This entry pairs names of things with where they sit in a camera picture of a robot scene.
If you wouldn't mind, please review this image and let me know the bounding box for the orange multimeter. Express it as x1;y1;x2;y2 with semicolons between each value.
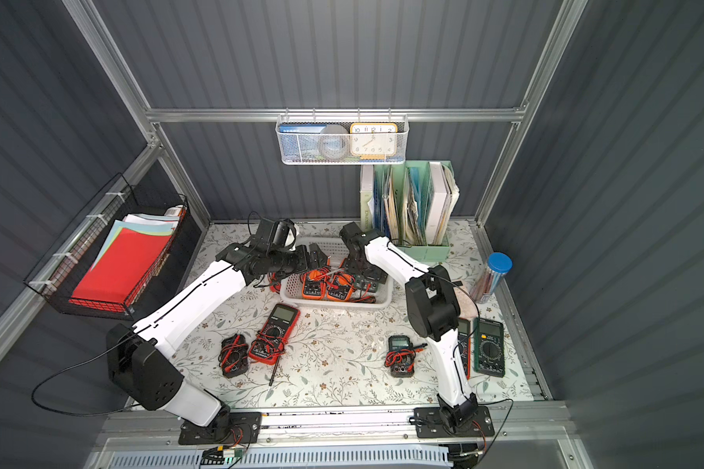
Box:
300;268;330;301
326;273;355;302

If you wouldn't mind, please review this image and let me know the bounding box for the white plastic basket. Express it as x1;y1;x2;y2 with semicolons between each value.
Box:
280;236;393;310

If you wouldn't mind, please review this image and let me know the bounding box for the red ANENG multimeter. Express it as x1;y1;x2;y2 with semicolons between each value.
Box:
248;303;300;365

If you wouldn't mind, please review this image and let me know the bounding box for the small black multimeter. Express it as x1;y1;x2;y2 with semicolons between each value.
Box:
218;333;250;378
384;335;427;378

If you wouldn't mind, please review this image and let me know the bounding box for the dark green multimeter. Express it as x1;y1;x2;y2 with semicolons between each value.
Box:
473;319;506;377

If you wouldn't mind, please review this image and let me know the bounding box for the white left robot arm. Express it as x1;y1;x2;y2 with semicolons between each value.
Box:
107;219;329;427

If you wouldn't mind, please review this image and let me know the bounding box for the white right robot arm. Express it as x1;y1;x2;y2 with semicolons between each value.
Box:
339;222;478;432

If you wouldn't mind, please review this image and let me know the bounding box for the blue box in basket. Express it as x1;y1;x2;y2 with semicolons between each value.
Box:
277;123;327;164

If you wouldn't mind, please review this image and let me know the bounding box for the red multimeter far right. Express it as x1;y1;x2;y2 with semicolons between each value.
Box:
458;318;472;379

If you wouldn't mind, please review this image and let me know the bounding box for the green file organizer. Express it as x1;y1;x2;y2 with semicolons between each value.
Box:
359;160;461;263

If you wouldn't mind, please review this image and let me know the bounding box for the orange alarm clock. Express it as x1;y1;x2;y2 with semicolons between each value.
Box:
349;122;399;158

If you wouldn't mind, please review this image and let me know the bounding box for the grey tape roll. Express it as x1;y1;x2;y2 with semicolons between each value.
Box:
317;124;349;161

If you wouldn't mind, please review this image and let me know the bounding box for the pink calculator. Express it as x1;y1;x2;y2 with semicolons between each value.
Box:
454;286;479;320

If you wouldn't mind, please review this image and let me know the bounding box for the blue lid pencil tube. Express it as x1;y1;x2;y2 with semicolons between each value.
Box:
471;252;514;304

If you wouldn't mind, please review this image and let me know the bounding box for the red paper folder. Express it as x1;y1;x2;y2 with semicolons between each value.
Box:
70;222;174;313

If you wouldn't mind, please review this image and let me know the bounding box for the white wire hanging basket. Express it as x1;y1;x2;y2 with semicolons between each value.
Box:
275;113;411;166

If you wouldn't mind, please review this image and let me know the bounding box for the black wire wall basket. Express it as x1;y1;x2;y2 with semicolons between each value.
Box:
25;177;190;320

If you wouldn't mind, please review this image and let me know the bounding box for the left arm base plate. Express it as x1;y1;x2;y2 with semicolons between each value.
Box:
178;410;263;446

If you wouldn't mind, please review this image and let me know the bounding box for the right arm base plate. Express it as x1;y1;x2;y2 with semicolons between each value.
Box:
409;406;496;439

